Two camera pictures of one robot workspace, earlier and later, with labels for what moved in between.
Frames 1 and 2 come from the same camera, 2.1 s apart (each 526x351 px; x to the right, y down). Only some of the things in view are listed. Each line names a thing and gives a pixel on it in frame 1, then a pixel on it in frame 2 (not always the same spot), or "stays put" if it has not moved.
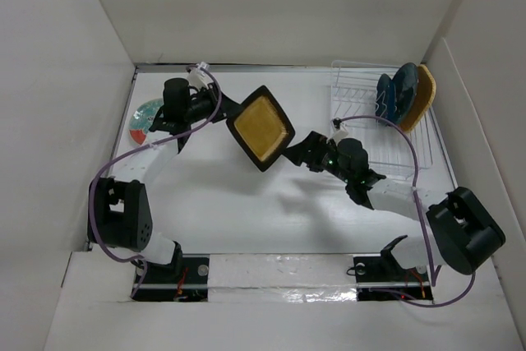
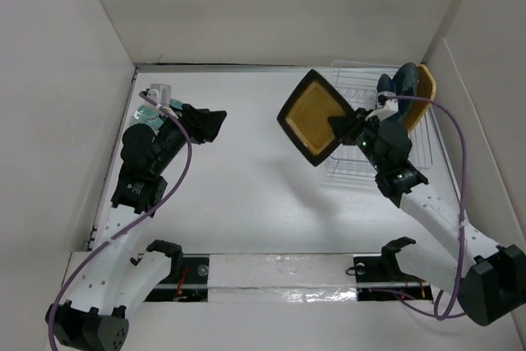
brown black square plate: x=260 y=129 → x=303 y=117
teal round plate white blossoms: x=405 y=80 stays put
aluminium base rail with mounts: x=277 y=278 stays put
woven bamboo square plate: x=425 y=99 stays put
